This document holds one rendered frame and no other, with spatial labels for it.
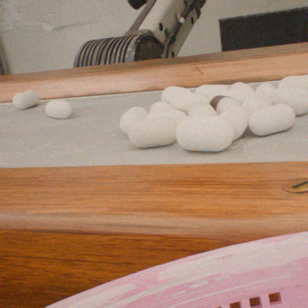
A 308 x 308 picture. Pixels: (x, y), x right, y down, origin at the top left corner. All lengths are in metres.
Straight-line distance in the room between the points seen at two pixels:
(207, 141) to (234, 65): 0.25
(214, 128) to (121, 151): 0.07
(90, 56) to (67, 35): 1.97
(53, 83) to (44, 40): 2.24
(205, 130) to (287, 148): 0.05
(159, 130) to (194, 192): 0.14
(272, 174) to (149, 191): 0.04
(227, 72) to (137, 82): 0.11
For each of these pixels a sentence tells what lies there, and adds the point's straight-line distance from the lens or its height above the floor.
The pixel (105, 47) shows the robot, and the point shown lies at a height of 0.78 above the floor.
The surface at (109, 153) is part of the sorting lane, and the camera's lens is 0.30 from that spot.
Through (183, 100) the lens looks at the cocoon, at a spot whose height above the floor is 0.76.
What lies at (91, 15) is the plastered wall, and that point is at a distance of 2.66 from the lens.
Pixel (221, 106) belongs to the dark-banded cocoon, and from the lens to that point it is 0.32.
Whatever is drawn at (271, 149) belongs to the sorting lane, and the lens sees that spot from 0.26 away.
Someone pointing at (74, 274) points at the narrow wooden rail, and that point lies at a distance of 0.16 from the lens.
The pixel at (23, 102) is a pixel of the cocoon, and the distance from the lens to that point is 0.54.
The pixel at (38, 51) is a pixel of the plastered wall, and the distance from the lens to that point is 2.87.
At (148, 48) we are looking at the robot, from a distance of 0.77.
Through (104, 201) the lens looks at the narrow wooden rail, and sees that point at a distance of 0.16.
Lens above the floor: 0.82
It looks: 20 degrees down
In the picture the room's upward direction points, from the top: 8 degrees counter-clockwise
